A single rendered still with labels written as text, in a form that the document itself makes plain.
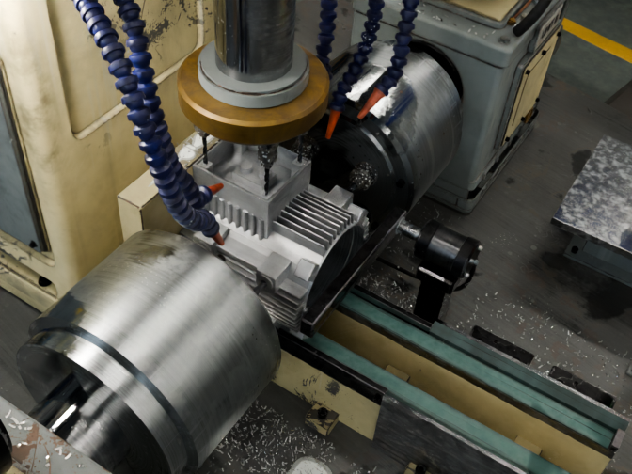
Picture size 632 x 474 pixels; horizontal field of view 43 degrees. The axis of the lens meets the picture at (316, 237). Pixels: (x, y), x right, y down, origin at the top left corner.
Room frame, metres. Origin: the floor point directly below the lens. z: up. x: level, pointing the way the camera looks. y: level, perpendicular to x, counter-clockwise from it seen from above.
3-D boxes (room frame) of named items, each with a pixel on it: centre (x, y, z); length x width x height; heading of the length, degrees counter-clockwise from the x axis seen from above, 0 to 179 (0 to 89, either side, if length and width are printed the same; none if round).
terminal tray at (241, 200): (0.79, 0.09, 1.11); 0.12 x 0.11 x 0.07; 61
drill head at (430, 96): (1.02, -0.08, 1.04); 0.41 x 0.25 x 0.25; 151
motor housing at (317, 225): (0.77, 0.06, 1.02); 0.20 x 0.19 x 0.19; 61
